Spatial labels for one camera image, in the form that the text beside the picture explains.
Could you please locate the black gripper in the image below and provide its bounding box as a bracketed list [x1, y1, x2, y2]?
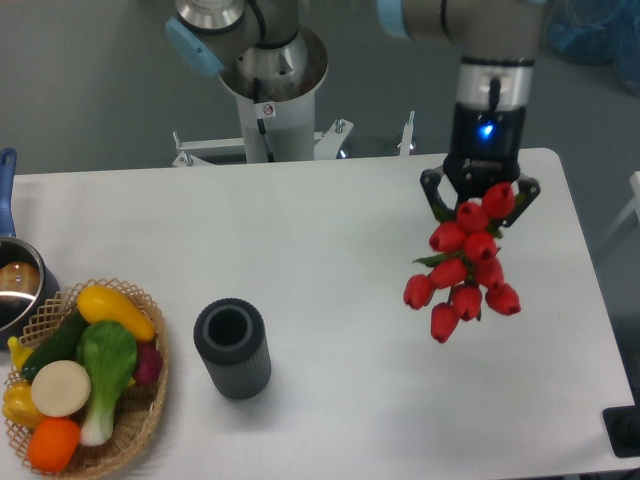
[420, 102, 541, 228]

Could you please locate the red tulip bouquet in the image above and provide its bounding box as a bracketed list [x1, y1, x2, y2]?
[403, 182, 521, 344]

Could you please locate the dark grey ribbed vase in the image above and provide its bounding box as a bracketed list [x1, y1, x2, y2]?
[193, 298, 272, 400]

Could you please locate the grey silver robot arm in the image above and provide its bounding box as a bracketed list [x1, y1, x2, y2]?
[165, 1, 544, 232]

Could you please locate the blue plastic bag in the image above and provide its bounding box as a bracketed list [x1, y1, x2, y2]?
[543, 1, 639, 95]

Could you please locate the black device at edge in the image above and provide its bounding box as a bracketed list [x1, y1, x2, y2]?
[602, 406, 639, 458]

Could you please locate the purple red radish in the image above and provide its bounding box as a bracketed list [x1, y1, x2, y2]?
[133, 343, 163, 385]

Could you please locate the yellow squash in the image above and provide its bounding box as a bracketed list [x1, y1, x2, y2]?
[76, 285, 156, 342]

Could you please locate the green bok choy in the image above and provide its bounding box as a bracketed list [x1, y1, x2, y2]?
[77, 320, 137, 447]

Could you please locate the woven wicker basket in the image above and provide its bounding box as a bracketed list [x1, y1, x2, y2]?
[4, 278, 169, 479]

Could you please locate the dark green cucumber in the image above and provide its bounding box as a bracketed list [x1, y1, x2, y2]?
[21, 310, 89, 382]

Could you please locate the small yellow banana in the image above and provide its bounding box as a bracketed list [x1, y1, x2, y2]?
[7, 336, 34, 371]

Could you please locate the orange fruit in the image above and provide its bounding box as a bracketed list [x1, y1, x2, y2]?
[27, 417, 81, 473]

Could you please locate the yellow bell pepper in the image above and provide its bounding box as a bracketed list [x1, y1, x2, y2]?
[2, 380, 45, 430]

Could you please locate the white furniture frame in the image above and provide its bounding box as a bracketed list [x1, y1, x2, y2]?
[593, 171, 639, 263]

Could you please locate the white metal base frame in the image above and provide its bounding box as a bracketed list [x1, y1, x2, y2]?
[171, 110, 417, 167]

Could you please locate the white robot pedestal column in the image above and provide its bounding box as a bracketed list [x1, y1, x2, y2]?
[220, 26, 328, 163]

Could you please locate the blue handled saucepan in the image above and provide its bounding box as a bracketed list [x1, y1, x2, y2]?
[1, 148, 59, 350]

